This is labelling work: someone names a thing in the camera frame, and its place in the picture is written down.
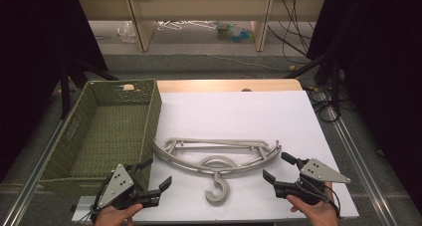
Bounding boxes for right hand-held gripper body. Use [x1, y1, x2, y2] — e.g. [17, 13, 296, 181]
[272, 157, 352, 206]

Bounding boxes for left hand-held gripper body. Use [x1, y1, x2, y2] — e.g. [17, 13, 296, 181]
[91, 163, 162, 211]

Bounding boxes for green woven basket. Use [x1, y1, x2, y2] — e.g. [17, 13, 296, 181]
[38, 79, 163, 197]

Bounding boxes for person's left hand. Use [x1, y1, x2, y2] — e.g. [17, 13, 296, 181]
[94, 203, 143, 226]

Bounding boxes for person's right hand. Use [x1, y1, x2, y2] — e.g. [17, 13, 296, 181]
[287, 181, 340, 226]

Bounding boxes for white table sheet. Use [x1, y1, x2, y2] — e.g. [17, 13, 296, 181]
[71, 90, 360, 224]

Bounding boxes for black metal stand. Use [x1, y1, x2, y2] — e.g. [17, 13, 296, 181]
[283, 49, 342, 118]
[59, 56, 119, 120]

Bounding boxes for dark curtain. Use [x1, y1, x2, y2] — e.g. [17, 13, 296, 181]
[0, 0, 109, 184]
[307, 0, 422, 215]

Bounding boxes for clear plastic bag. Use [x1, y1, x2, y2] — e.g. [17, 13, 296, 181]
[116, 20, 137, 44]

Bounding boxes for colourful plastic toys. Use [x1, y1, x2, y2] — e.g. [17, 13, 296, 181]
[215, 21, 256, 44]

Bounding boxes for beige wooden furniture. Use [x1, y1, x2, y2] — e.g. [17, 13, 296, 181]
[77, 0, 327, 53]

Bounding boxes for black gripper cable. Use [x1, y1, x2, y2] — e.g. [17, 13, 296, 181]
[326, 185, 342, 219]

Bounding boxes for aluminium rail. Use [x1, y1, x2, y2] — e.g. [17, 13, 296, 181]
[0, 118, 68, 226]
[326, 106, 400, 226]

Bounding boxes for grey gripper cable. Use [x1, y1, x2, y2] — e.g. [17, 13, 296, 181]
[74, 185, 110, 226]

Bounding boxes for black coiled floor cables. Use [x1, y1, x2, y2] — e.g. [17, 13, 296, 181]
[307, 86, 342, 123]

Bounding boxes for thin yellow floor cable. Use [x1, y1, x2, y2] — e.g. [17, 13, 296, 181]
[205, 53, 297, 73]

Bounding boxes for black hanging cables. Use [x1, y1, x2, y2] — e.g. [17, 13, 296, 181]
[267, 0, 317, 58]

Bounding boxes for white wire hangers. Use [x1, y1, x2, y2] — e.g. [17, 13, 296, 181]
[156, 19, 219, 32]

